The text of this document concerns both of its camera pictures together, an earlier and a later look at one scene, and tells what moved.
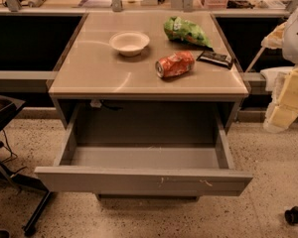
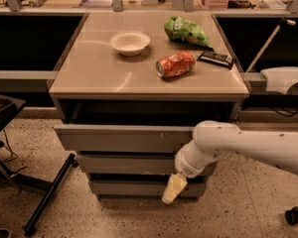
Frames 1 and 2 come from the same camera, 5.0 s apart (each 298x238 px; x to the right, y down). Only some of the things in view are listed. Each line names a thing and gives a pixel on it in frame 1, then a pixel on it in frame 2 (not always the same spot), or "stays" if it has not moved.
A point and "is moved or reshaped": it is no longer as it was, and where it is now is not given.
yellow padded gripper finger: (289, 99) → (176, 183)
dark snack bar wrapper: (216, 59) stays
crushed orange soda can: (176, 63) stays
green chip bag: (181, 30) stays
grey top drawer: (163, 149) is moved or reshaped
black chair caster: (293, 216) stays
